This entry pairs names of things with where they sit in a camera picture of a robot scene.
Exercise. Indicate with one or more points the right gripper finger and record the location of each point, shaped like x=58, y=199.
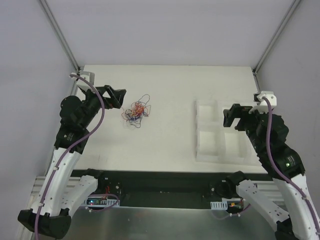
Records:
x=229, y=115
x=240, y=109

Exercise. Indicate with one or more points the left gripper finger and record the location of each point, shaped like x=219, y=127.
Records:
x=111, y=91
x=116, y=102

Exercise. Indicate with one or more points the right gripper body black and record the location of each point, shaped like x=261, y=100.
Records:
x=242, y=116

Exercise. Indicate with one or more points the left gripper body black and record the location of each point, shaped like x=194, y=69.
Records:
x=101, y=95

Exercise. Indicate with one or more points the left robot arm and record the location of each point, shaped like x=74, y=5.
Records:
x=51, y=213

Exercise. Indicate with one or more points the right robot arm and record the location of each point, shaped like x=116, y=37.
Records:
x=267, y=134

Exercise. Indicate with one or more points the white compartment tray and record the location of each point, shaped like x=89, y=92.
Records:
x=216, y=144

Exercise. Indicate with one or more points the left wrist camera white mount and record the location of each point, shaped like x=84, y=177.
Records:
x=84, y=81

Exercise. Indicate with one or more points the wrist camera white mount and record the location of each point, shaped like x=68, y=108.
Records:
x=263, y=99
x=84, y=81

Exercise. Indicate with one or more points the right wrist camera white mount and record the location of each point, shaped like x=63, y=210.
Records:
x=263, y=99

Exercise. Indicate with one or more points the right aluminium frame post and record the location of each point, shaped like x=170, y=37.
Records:
x=279, y=30

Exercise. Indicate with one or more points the aluminium frame post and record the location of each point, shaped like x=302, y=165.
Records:
x=279, y=30
x=58, y=33

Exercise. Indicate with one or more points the left aluminium frame post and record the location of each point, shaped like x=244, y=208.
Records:
x=58, y=33

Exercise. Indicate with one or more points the right white cable duct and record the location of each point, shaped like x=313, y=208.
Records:
x=219, y=205

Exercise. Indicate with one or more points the white cable duct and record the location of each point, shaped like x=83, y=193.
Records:
x=100, y=202
x=219, y=205

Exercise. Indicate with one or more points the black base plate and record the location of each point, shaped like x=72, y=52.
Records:
x=172, y=190

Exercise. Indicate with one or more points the left white cable duct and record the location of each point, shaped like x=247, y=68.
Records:
x=100, y=202

